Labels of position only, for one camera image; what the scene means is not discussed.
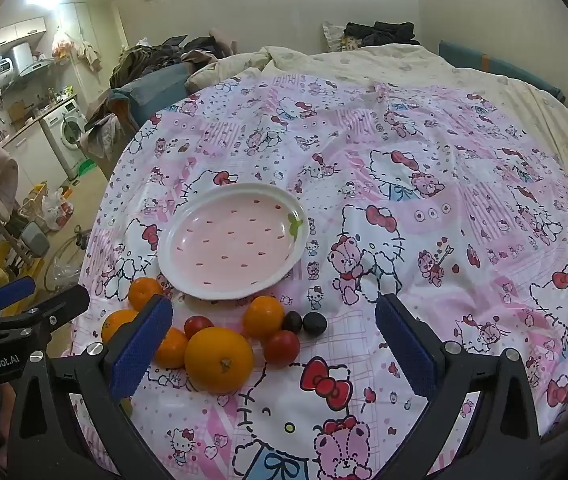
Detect pile of dark clothes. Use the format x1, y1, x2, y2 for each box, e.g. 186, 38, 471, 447
341, 21, 421, 51

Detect heap of clothes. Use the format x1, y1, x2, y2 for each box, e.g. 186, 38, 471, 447
110, 35, 237, 86

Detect hanging bags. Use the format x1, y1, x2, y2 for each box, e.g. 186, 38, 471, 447
51, 22, 102, 73

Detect large red tomato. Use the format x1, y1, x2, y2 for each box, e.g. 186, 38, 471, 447
263, 330, 301, 364

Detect white plastic bag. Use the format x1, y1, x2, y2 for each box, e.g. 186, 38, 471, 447
41, 187, 76, 232

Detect small mandarin orange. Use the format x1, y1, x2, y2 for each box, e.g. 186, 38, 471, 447
128, 277, 165, 312
154, 327, 189, 369
242, 296, 285, 339
101, 309, 140, 345

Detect range hood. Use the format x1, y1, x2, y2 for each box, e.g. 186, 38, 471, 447
18, 57, 57, 78

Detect pink strawberry-shaped plate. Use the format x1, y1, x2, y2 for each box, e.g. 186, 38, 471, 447
157, 183, 309, 301

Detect large orange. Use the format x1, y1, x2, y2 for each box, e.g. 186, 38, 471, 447
184, 326, 255, 394

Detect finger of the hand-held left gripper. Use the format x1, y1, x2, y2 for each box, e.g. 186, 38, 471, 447
0, 276, 36, 317
0, 285, 91, 341

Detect white washing machine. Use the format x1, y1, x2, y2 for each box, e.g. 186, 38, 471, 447
39, 97, 96, 181

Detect white wall cabinet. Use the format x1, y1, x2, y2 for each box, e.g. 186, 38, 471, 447
0, 16, 47, 53

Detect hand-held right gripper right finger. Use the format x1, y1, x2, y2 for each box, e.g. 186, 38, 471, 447
375, 294, 540, 480

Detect pink cartoon printed blanket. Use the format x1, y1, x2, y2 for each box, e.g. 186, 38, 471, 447
61, 72, 568, 480

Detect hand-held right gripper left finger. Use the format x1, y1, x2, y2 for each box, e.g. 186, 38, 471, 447
0, 294, 175, 480

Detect small red tomato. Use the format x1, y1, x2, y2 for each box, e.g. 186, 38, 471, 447
184, 315, 215, 340

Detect floral pillow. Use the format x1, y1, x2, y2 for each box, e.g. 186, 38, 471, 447
322, 21, 352, 53

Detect teal headboard cushion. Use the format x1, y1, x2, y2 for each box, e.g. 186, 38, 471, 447
438, 40, 567, 103

